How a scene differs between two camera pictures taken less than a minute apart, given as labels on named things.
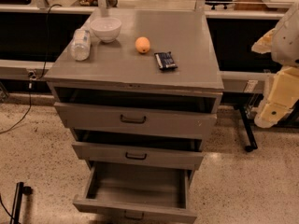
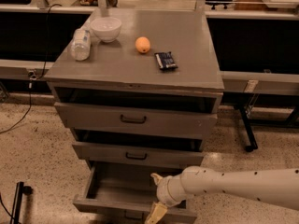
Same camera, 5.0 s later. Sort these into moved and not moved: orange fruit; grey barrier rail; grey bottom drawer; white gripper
Moved: white gripper
Not moved: orange fruit; grey barrier rail; grey bottom drawer
